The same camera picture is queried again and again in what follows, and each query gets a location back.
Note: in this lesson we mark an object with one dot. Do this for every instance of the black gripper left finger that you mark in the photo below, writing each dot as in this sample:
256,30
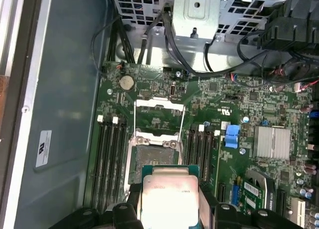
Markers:
119,219

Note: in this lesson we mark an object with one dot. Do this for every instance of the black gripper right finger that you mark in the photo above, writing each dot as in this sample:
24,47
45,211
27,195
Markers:
226,219

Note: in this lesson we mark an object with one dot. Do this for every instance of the silver CPU chip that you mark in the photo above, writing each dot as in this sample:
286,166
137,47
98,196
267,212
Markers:
169,199

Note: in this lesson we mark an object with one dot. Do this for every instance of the metal socket cover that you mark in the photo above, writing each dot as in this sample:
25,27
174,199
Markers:
147,103

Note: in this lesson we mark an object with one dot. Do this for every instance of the short black expansion slot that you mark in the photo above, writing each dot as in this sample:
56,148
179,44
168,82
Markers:
222,192

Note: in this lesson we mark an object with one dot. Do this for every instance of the long black expansion slot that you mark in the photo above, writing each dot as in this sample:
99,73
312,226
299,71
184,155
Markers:
282,200

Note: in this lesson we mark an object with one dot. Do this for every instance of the white expansion slot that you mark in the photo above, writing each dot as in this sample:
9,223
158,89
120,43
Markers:
297,211

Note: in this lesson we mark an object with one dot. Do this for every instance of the CPU socket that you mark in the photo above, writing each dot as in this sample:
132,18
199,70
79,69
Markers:
154,154

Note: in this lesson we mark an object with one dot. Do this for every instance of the blue board connector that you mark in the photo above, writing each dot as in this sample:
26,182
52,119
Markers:
236,192

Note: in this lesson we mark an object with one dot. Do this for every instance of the graphics card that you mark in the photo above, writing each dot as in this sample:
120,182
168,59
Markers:
251,189

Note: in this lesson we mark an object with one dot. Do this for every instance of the blue plastic board clip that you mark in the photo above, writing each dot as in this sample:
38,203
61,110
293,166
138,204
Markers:
232,136

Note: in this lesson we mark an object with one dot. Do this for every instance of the silver finned heatsink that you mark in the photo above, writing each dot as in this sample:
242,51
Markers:
271,143

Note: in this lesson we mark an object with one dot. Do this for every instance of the white case label sticker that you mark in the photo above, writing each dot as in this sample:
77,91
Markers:
43,149

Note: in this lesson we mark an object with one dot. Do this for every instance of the green motherboard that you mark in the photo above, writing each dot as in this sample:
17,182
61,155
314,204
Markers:
269,106

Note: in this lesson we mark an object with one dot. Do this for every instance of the silver coin battery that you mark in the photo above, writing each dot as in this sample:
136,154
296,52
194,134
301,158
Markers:
126,83

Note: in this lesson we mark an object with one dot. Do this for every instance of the silver internal USB port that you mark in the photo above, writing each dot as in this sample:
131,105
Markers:
172,90

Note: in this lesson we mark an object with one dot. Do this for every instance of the black PC case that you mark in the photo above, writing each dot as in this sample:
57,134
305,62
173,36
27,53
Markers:
62,89

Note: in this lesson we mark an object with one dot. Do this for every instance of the silver perforated drive cage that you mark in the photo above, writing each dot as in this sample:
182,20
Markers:
189,22

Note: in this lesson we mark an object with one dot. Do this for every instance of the black plastic fan shroud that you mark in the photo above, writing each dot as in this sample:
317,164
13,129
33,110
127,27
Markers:
294,27

